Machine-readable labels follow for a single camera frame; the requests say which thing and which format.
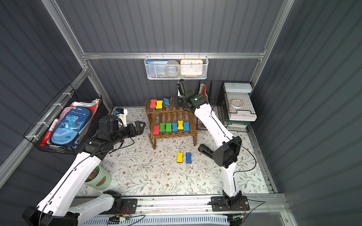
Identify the blue box in basket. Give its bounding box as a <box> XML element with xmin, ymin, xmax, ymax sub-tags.
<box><xmin>144</xmin><ymin>59</ymin><xmax>169</xmax><ymax>80</ymax></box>

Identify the black wire desk organizer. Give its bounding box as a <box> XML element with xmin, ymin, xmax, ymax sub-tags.
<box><xmin>199</xmin><ymin>80</ymin><xmax>256</xmax><ymax>132</ymax></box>

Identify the blue eraser top shelf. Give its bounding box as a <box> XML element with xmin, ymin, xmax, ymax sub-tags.
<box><xmin>163</xmin><ymin>98</ymin><xmax>171</xmax><ymax>108</ymax></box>

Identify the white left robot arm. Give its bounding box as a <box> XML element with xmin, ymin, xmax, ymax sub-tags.
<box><xmin>22</xmin><ymin>115</ymin><xmax>146</xmax><ymax>226</ymax></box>

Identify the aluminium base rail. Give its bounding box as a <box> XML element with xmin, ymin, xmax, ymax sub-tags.
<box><xmin>70</xmin><ymin>193</ymin><xmax>286</xmax><ymax>218</ymax></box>

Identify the yellow eraser lower shelf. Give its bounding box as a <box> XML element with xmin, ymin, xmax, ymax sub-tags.
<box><xmin>177</xmin><ymin>121</ymin><xmax>184</xmax><ymax>131</ymax></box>

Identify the red eraser lower shelf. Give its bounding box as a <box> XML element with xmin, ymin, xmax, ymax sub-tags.
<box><xmin>153</xmin><ymin>125</ymin><xmax>160</xmax><ymax>136</ymax></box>

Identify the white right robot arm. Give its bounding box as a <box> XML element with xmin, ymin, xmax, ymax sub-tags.
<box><xmin>173</xmin><ymin>91</ymin><xmax>242</xmax><ymax>209</ymax></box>

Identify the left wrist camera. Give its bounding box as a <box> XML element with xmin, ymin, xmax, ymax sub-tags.
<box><xmin>113</xmin><ymin>107</ymin><xmax>128</xmax><ymax>127</ymax></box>

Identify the blue dinosaur pencil case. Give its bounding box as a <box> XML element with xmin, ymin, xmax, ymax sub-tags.
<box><xmin>50</xmin><ymin>106</ymin><xmax>91</xmax><ymax>146</ymax></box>

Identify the red marker pen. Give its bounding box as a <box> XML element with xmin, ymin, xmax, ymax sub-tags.
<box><xmin>40</xmin><ymin>118</ymin><xmax>59</xmax><ymax>147</ymax></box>

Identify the white box on organizer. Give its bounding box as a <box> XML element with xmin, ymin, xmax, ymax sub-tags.
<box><xmin>224</xmin><ymin>82</ymin><xmax>253</xmax><ymax>93</ymax></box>

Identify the white wire wall basket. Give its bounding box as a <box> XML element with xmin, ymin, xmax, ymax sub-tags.
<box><xmin>144</xmin><ymin>55</ymin><xmax>209</xmax><ymax>80</ymax></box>

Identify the clear tape roll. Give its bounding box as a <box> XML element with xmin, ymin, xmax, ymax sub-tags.
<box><xmin>230</xmin><ymin>99</ymin><xmax>244</xmax><ymax>109</ymax></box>

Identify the white plastic box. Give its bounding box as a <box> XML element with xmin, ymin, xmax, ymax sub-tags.
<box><xmin>228</xmin><ymin>110</ymin><xmax>257</xmax><ymax>121</ymax></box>

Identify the grey tape roll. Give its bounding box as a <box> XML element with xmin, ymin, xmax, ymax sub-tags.
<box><xmin>165</xmin><ymin>60</ymin><xmax>180</xmax><ymax>78</ymax></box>

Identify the black wire side basket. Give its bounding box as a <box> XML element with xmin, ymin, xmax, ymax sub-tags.
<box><xmin>24</xmin><ymin>85</ymin><xmax>104</xmax><ymax>155</ymax></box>

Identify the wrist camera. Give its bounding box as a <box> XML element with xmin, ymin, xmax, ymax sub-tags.
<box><xmin>177</xmin><ymin>79</ymin><xmax>186</xmax><ymax>97</ymax></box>
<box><xmin>113</xmin><ymin>107</ymin><xmax>128</xmax><ymax>127</ymax></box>

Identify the red eraser shelf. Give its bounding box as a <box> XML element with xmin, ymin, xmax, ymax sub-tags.
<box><xmin>153</xmin><ymin>125</ymin><xmax>160</xmax><ymax>136</ymax></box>
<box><xmin>150</xmin><ymin>99</ymin><xmax>157</xmax><ymax>109</ymax></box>

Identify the blue eraser lower shelf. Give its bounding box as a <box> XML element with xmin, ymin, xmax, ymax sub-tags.
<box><xmin>172</xmin><ymin>122</ymin><xmax>178</xmax><ymax>133</ymax></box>

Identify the green eraser lower shelf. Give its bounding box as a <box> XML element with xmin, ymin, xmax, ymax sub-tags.
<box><xmin>159</xmin><ymin>123</ymin><xmax>166</xmax><ymax>133</ymax></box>

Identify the yellow eraser top shelf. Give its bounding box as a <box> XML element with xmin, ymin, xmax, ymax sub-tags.
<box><xmin>156</xmin><ymin>100</ymin><xmax>163</xmax><ymax>110</ymax></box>

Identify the yellow eraser shelf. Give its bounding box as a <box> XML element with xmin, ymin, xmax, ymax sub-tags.
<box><xmin>177</xmin><ymin>121</ymin><xmax>184</xmax><ymax>131</ymax></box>
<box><xmin>156</xmin><ymin>100</ymin><xmax>163</xmax><ymax>110</ymax></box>

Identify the black stapler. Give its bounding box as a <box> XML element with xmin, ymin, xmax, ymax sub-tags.
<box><xmin>198</xmin><ymin>144</ymin><xmax>214</xmax><ymax>159</ymax></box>

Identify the red eraser top shelf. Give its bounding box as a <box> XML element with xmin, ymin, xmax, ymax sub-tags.
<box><xmin>150</xmin><ymin>99</ymin><xmax>157</xmax><ymax>109</ymax></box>

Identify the yellow alarm clock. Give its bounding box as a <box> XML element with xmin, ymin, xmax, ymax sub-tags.
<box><xmin>180</xmin><ymin>59</ymin><xmax>204</xmax><ymax>77</ymax></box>

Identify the blue eraser shelf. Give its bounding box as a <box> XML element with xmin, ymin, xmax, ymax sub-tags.
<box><xmin>163</xmin><ymin>98</ymin><xmax>171</xmax><ymax>108</ymax></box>
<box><xmin>172</xmin><ymin>122</ymin><xmax>178</xmax><ymax>133</ymax></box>

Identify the green pen cup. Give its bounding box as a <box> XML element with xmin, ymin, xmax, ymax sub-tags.
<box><xmin>84</xmin><ymin>165</ymin><xmax>112</xmax><ymax>191</ymax></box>

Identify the wooden two-tier shelf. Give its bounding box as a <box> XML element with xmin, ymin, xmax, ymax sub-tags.
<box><xmin>145</xmin><ymin>99</ymin><xmax>198</xmax><ymax>150</ymax></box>

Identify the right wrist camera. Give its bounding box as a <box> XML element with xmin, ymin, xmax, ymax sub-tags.
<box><xmin>177</xmin><ymin>79</ymin><xmax>186</xmax><ymax>97</ymax></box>

